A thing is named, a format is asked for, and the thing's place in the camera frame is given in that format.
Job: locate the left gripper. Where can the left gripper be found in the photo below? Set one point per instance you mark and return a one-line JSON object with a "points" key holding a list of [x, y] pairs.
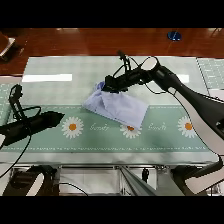
{"points": [[48, 119]]}

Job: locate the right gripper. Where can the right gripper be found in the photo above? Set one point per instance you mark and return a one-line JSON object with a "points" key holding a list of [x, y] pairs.
{"points": [[125, 80]]}

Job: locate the light blue shirt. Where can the light blue shirt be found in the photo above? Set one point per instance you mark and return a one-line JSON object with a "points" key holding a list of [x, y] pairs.
{"points": [[121, 106]]}

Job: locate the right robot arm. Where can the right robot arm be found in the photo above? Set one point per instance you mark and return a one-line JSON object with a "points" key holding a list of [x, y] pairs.
{"points": [[196, 110]]}

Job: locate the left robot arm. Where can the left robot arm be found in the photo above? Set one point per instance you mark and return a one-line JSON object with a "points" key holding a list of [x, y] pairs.
{"points": [[15, 130]]}

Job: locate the blue round object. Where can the blue round object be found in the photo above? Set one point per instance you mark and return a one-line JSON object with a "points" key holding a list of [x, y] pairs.
{"points": [[174, 35]]}

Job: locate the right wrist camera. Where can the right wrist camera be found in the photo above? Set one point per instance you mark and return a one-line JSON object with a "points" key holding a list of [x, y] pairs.
{"points": [[124, 61]]}

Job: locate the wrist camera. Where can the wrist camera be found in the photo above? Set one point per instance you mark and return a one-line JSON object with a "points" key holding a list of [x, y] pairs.
{"points": [[124, 61], [15, 96]]}

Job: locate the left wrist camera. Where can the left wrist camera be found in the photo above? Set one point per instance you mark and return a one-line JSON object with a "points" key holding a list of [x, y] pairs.
{"points": [[15, 96]]}

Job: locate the silver frame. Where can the silver frame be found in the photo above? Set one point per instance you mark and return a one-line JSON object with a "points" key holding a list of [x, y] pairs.
{"points": [[136, 185]]}

